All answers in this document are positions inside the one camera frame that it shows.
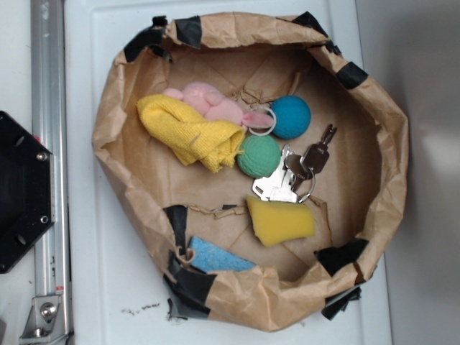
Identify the yellow sponge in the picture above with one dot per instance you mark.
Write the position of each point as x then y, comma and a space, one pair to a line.
275, 222

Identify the blue sponge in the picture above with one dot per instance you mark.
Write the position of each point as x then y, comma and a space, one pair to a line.
208, 257

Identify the brown paper bag bin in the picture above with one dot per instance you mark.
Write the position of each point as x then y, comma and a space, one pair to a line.
254, 59

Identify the yellow microfiber cloth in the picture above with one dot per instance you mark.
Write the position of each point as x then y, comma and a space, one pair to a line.
188, 134

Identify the green foam ball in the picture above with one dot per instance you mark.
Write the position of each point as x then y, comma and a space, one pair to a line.
260, 157

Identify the silver key bunch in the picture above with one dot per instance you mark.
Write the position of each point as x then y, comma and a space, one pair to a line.
294, 179

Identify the pink plush bunny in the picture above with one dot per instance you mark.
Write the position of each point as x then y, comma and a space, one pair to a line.
213, 105

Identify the blue foam ball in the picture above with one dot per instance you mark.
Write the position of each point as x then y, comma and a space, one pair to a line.
293, 116

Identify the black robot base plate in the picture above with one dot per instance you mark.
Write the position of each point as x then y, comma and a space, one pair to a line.
26, 191

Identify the aluminium extrusion rail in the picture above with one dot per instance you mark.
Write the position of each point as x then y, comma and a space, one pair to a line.
52, 251

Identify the metal corner bracket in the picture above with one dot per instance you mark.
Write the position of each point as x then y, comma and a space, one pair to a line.
45, 323

